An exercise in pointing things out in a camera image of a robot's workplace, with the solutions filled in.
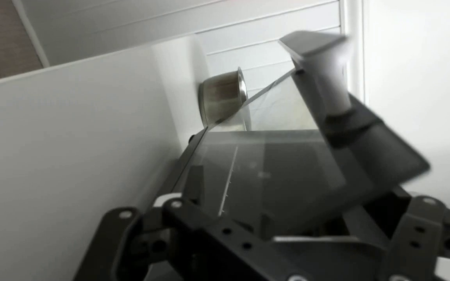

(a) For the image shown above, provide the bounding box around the white slatted closet door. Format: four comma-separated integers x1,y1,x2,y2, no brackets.
21,0,366,131

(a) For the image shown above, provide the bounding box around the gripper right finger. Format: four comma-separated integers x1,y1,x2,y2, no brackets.
380,195,450,281

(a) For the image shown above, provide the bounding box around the white oven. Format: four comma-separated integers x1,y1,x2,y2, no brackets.
0,33,431,281

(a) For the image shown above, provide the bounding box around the silver oven knob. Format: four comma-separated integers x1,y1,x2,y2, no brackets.
198,67,248,128

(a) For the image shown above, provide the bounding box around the glass oven door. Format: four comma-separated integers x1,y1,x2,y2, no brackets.
159,69,431,239

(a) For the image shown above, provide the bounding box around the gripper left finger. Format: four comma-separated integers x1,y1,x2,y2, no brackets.
73,165,304,281

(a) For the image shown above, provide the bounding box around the grey oven door handle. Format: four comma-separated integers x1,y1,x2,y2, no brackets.
279,31,384,124

